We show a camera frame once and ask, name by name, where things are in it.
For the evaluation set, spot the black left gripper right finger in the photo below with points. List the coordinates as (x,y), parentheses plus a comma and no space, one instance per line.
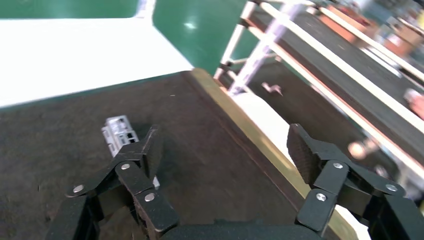
(331,179)

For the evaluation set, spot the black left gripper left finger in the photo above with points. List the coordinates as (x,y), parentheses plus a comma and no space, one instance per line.
(132,179)

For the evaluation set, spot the silver ladder-shaped metal part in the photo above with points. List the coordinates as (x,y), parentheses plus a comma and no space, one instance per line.
(117,132)

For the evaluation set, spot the black tray with brass edges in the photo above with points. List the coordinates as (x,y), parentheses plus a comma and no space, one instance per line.
(205,149)

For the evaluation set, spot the white metal shelf rack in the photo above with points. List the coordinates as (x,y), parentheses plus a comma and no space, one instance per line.
(261,49)

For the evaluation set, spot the white tube frame cart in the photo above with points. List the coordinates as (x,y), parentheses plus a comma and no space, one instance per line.
(364,82)

